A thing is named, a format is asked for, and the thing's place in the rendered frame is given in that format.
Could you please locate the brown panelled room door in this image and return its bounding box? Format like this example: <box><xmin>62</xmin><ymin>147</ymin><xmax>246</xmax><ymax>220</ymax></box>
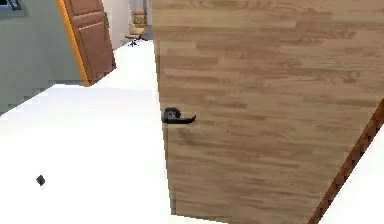
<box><xmin>63</xmin><ymin>0</ymin><xmax>117</xmax><ymax>85</ymax></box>

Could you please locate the light wooden room door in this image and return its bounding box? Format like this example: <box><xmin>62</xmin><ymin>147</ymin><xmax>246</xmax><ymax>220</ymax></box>
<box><xmin>149</xmin><ymin>0</ymin><xmax>384</xmax><ymax>224</ymax></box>

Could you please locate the tan office chair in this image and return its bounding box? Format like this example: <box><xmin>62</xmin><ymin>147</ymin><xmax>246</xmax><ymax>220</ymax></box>
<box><xmin>124</xmin><ymin>9</ymin><xmax>149</xmax><ymax>47</ymax></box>

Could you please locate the framed wall picture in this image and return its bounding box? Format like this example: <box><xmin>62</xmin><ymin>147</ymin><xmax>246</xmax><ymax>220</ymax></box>
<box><xmin>0</xmin><ymin>0</ymin><xmax>30</xmax><ymax>18</ymax></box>

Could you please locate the black door lever handle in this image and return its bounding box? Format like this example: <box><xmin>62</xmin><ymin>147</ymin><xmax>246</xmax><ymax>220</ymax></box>
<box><xmin>161</xmin><ymin>106</ymin><xmax>197</xmax><ymax>125</ymax></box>

